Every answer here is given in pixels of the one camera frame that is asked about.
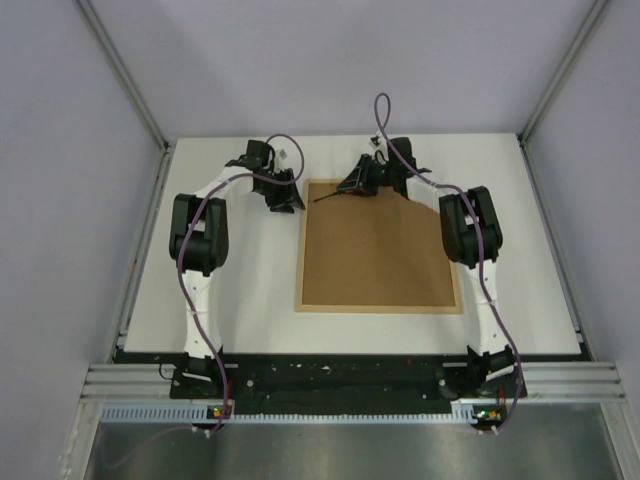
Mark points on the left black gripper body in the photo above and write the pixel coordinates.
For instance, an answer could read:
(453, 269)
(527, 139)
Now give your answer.
(276, 194)

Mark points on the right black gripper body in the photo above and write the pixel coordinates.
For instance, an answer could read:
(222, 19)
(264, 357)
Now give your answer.
(371, 177)

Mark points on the pink handled screwdriver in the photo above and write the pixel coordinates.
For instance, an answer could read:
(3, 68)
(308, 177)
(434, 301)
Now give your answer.
(331, 195)

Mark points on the wooden photo frame brown back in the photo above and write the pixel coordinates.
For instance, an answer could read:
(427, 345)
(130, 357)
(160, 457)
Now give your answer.
(372, 255)

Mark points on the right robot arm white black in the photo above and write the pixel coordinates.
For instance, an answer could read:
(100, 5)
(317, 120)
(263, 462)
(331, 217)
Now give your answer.
(471, 237)

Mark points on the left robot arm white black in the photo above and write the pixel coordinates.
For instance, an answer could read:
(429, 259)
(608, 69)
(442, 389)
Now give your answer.
(199, 241)

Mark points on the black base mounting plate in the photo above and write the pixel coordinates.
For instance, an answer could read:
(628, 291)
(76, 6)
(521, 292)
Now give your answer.
(344, 384)

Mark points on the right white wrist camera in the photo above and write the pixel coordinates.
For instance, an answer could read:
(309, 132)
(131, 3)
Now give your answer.
(378, 144)

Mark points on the right aluminium corner post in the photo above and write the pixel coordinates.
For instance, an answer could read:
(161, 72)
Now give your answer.
(593, 18)

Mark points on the aluminium corner post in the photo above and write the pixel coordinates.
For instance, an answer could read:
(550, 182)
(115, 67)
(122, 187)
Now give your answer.
(593, 18)
(121, 72)

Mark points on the aluminium rail beam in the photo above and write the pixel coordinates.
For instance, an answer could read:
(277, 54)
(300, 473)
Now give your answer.
(546, 382)

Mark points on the grey slotted cable duct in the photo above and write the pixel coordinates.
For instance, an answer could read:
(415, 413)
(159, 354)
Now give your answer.
(204, 414)

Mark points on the left aluminium corner post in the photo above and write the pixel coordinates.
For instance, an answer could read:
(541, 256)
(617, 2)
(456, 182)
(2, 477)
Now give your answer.
(121, 72)

